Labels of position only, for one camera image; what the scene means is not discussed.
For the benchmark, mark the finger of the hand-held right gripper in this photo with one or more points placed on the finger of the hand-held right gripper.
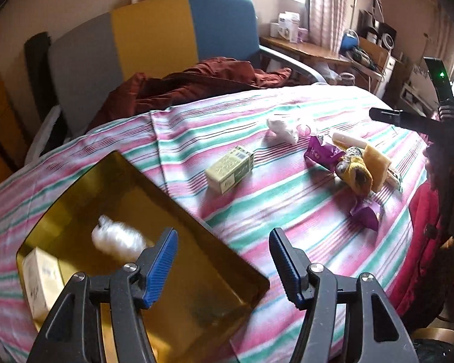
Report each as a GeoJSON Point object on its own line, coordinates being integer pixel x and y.
{"type": "Point", "coordinates": [397, 117]}

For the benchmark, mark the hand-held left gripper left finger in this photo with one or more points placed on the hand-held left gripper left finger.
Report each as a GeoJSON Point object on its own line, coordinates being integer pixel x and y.
{"type": "Point", "coordinates": [162, 264]}

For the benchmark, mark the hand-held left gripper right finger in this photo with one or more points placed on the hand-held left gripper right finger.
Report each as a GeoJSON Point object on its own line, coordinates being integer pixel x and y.
{"type": "Point", "coordinates": [285, 268]}

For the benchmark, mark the yellow sponge cloth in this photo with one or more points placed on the yellow sponge cloth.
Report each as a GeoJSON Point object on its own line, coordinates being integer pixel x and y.
{"type": "Point", "coordinates": [376, 164]}

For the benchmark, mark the clear bag of cotton balls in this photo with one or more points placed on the clear bag of cotton balls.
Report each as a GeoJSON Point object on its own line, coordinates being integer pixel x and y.
{"type": "Point", "coordinates": [117, 236]}

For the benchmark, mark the white rectangular block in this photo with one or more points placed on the white rectangular block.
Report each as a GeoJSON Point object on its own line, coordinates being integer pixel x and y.
{"type": "Point", "coordinates": [348, 140]}

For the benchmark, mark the gold metal tin box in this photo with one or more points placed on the gold metal tin box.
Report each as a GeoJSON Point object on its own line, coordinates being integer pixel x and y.
{"type": "Point", "coordinates": [136, 196]}

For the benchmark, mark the purple foil wrapper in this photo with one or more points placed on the purple foil wrapper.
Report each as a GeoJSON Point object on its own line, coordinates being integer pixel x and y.
{"type": "Point", "coordinates": [319, 153]}
{"type": "Point", "coordinates": [365, 213]}

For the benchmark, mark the small pink plastic pack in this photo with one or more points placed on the small pink plastic pack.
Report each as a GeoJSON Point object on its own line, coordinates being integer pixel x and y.
{"type": "Point", "coordinates": [304, 130]}

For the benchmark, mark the pale green small box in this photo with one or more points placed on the pale green small box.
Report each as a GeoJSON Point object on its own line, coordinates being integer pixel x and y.
{"type": "Point", "coordinates": [227, 170]}

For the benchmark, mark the glass jar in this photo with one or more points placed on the glass jar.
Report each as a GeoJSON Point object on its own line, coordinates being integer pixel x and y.
{"type": "Point", "coordinates": [346, 79]}

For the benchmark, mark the blue round object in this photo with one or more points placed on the blue round object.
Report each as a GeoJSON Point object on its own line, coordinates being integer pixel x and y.
{"type": "Point", "coordinates": [350, 41]}

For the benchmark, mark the wooden side desk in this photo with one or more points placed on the wooden side desk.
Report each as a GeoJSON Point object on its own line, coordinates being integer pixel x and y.
{"type": "Point", "coordinates": [306, 51]}

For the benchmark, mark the crumpled white tissue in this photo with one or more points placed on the crumpled white tissue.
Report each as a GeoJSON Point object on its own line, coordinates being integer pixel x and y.
{"type": "Point", "coordinates": [282, 128]}

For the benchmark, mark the white cardboard box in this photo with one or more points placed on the white cardboard box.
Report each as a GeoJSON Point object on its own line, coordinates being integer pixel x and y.
{"type": "Point", "coordinates": [41, 279]}

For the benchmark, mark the red garment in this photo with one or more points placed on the red garment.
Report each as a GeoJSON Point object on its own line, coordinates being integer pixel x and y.
{"type": "Point", "coordinates": [423, 242]}

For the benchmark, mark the white product boxes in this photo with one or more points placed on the white product boxes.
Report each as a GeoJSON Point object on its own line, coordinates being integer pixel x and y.
{"type": "Point", "coordinates": [289, 26]}

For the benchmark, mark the maroon crumpled cloth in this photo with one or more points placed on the maroon crumpled cloth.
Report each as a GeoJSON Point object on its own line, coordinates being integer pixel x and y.
{"type": "Point", "coordinates": [193, 83]}

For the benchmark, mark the wooden wardrobe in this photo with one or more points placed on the wooden wardrobe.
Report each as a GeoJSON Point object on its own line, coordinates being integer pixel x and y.
{"type": "Point", "coordinates": [0, 121]}

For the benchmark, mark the grey yellow blue chair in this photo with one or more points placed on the grey yellow blue chair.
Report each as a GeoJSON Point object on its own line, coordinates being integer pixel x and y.
{"type": "Point", "coordinates": [151, 34]}

